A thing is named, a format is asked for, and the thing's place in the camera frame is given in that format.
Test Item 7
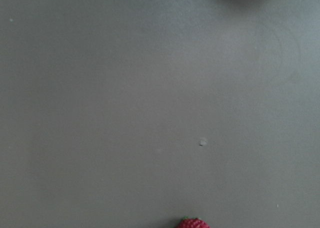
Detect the red strawberry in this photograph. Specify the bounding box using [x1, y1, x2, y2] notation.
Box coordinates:
[175, 217, 210, 228]

